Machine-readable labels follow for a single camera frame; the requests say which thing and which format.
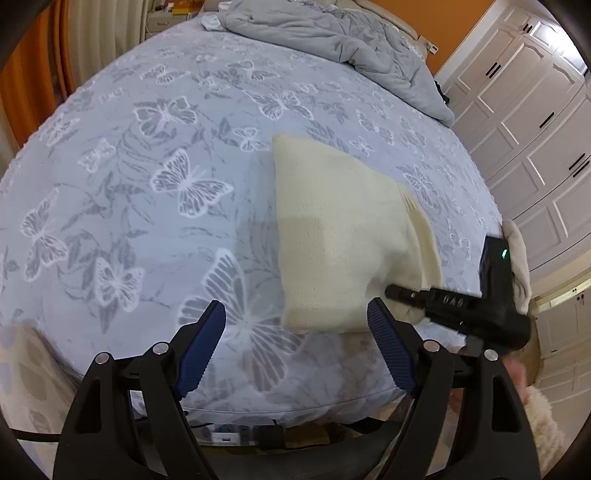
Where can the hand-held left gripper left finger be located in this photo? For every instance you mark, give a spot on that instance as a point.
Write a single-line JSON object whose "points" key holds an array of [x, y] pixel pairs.
{"points": [[203, 346]]}

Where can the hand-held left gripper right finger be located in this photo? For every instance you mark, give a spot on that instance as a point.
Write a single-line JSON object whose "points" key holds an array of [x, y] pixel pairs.
{"points": [[392, 350]]}

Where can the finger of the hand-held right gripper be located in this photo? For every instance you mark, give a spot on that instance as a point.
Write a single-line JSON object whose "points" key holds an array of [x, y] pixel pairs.
{"points": [[406, 295]]}

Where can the cream knit cherry cardigan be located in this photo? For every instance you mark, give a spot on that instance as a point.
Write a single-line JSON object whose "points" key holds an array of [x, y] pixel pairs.
{"points": [[332, 230]]}

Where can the person's right hand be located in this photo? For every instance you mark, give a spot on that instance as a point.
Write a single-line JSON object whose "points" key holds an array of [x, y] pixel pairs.
{"points": [[516, 374]]}

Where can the cream cloth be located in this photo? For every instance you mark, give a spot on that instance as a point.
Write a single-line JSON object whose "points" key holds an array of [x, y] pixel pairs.
{"points": [[521, 277]]}

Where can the white power strip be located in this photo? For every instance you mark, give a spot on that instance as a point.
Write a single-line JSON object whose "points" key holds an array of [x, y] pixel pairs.
{"points": [[226, 435]]}

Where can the white panelled wardrobe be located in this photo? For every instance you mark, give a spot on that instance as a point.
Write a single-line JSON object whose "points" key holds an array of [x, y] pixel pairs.
{"points": [[531, 115]]}

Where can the black bag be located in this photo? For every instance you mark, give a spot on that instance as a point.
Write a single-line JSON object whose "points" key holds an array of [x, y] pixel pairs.
{"points": [[442, 91]]}

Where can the bed with butterfly sheet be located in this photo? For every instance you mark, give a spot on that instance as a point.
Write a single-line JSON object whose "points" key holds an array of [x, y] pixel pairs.
{"points": [[138, 138]]}

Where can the grey duvet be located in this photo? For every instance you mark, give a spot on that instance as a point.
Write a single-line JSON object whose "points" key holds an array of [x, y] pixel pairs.
{"points": [[369, 50]]}

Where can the orange curtain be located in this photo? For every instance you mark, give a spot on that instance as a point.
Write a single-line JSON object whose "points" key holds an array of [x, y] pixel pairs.
{"points": [[32, 92]]}

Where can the white curtain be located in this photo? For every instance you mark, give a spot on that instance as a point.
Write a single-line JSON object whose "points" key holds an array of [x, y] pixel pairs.
{"points": [[106, 37]]}

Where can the white cloth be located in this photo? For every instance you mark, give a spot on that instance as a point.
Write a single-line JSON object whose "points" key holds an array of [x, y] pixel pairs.
{"points": [[213, 22]]}

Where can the white nightstand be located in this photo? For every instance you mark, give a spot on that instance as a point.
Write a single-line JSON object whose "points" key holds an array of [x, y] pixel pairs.
{"points": [[171, 21]]}

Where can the white wall control panel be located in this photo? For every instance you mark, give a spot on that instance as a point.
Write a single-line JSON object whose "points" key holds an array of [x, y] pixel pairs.
{"points": [[432, 46]]}

